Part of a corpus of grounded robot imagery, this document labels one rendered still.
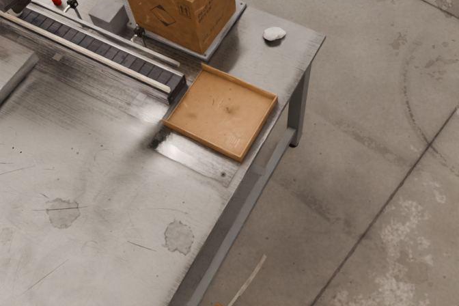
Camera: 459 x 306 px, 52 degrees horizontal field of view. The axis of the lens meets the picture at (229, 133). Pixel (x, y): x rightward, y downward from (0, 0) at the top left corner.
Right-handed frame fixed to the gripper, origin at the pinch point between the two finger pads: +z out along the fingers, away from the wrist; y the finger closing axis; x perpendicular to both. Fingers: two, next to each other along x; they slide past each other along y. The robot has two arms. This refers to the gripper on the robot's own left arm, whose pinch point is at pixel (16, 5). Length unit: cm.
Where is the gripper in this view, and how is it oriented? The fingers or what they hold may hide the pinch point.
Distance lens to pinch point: 200.2
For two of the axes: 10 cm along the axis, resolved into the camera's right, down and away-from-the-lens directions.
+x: 7.2, 6.1, 3.2
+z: -4.8, 1.0, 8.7
